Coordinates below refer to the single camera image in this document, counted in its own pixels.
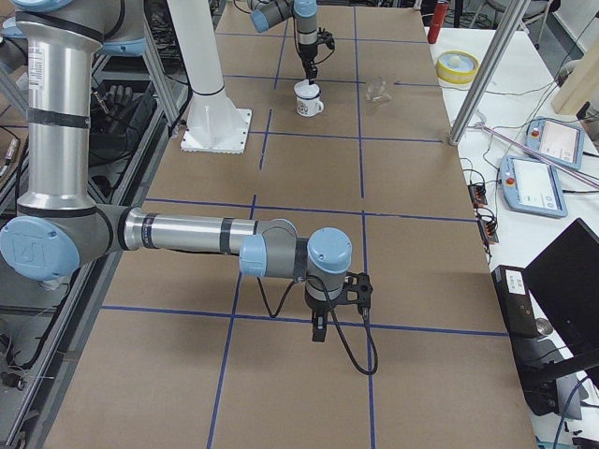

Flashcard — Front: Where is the white round lid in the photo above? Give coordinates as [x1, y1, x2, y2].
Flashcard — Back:
[294, 80, 320, 98]

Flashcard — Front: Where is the white enamel mug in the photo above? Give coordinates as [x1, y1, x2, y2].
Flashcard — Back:
[295, 90, 324, 118]

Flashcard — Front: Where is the red bottle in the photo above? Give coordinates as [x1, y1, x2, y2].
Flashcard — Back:
[427, 0, 449, 44]

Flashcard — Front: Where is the yellow tape roll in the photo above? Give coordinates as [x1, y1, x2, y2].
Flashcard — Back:
[435, 51, 480, 85]

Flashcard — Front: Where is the orange connector board lower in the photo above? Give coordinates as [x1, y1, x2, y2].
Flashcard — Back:
[477, 216, 499, 245]

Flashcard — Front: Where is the orange connector board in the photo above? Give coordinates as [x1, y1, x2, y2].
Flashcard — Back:
[468, 182, 488, 208]
[477, 216, 499, 245]

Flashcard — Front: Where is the black box device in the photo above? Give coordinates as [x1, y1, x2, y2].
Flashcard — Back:
[491, 265, 538, 339]

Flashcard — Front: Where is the orange connector board upper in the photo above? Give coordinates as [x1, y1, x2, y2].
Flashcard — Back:
[468, 182, 488, 208]

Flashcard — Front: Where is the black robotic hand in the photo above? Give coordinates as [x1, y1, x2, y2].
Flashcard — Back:
[92, 84, 137, 123]

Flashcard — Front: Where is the lower teach pendant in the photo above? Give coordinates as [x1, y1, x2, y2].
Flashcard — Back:
[500, 155, 568, 218]

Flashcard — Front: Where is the teach pendant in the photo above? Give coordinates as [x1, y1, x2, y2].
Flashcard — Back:
[500, 155, 568, 218]
[525, 117, 584, 170]

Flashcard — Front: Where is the black laptop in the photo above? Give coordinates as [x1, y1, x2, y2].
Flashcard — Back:
[524, 218, 598, 355]

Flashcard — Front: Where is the upper teach pendant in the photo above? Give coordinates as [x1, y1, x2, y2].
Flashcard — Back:
[525, 117, 584, 170]

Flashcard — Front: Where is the wooden beam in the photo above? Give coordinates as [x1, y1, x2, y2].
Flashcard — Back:
[551, 40, 599, 115]

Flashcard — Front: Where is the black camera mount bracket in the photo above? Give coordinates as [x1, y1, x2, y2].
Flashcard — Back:
[335, 272, 373, 318]

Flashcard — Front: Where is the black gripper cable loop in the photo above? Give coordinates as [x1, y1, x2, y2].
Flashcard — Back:
[257, 274, 379, 376]

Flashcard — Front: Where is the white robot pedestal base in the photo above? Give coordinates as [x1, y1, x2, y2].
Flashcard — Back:
[168, 0, 252, 154]

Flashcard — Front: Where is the aluminium frame post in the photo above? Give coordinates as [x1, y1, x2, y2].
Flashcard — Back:
[448, 0, 531, 146]

